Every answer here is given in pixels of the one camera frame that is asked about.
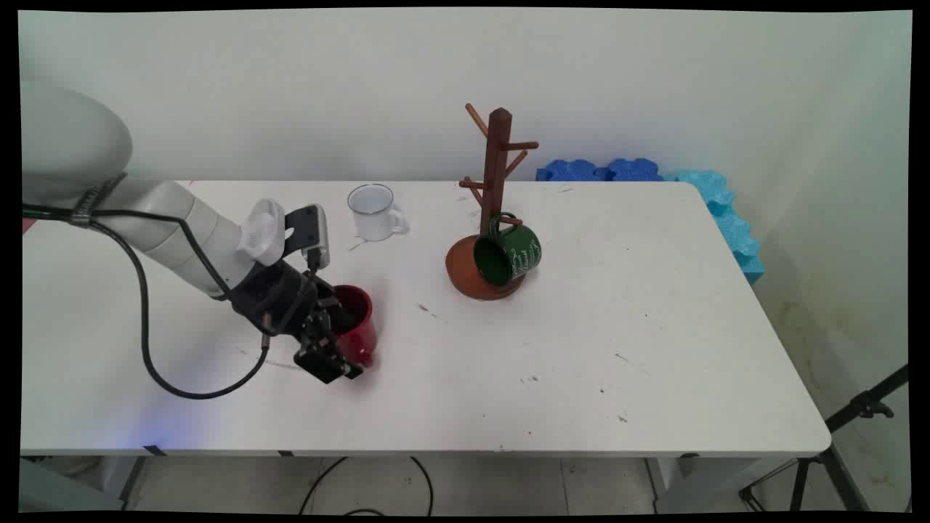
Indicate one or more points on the black tripod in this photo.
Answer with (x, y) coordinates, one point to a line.
(864, 404)

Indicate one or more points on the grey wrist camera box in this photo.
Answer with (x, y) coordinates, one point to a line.
(312, 229)

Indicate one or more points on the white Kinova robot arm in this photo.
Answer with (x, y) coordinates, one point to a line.
(65, 138)

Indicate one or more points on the light blue foam mat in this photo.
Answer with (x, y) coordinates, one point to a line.
(730, 221)

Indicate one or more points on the green enamel mug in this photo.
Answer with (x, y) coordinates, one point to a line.
(522, 250)

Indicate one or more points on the red green paper sheet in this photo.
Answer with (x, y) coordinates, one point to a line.
(27, 224)

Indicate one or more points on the white enamel mug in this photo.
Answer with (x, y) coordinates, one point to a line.
(374, 218)

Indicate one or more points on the brown wooden mug tree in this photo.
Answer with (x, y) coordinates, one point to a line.
(500, 149)

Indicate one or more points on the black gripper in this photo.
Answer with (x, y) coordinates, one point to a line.
(280, 294)

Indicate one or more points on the red enamel mug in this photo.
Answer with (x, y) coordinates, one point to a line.
(362, 335)

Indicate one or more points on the white ribbed camera mount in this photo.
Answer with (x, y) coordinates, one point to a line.
(263, 231)

